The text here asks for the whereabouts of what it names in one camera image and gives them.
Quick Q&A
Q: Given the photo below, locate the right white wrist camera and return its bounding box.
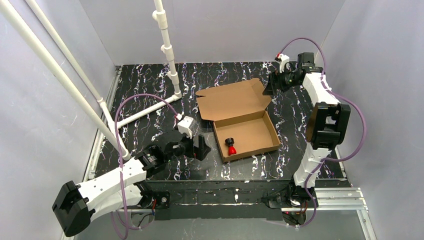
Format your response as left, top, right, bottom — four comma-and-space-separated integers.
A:
275, 53, 290, 73

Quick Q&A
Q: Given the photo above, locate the red emergency stop button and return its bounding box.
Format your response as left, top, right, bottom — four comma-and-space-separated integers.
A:
225, 137, 237, 156

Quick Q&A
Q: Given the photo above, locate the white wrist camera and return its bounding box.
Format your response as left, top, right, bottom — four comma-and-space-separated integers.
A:
174, 113, 196, 139
275, 53, 290, 73

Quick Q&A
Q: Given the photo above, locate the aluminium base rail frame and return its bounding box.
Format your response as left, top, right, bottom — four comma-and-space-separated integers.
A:
61, 64, 377, 240

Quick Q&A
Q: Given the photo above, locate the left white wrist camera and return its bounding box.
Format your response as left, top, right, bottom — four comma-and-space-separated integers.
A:
174, 113, 196, 139

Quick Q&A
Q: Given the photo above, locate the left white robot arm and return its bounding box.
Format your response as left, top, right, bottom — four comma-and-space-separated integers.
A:
52, 132, 212, 237

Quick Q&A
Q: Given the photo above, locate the brown cardboard box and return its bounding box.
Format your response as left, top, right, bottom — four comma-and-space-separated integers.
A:
195, 78, 281, 163

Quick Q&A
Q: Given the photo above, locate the white pvc pipe frame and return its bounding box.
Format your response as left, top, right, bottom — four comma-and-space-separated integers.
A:
0, 0, 183, 162

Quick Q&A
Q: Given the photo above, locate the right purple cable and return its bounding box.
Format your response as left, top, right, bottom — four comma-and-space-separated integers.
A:
276, 37, 368, 229

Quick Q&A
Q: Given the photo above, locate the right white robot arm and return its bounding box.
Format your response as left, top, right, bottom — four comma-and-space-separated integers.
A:
262, 52, 351, 208

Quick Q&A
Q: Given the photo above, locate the purple cable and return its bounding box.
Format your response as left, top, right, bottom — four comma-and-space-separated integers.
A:
276, 37, 368, 229
110, 93, 181, 240

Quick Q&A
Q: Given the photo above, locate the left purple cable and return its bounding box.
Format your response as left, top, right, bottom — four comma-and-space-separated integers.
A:
110, 93, 181, 240

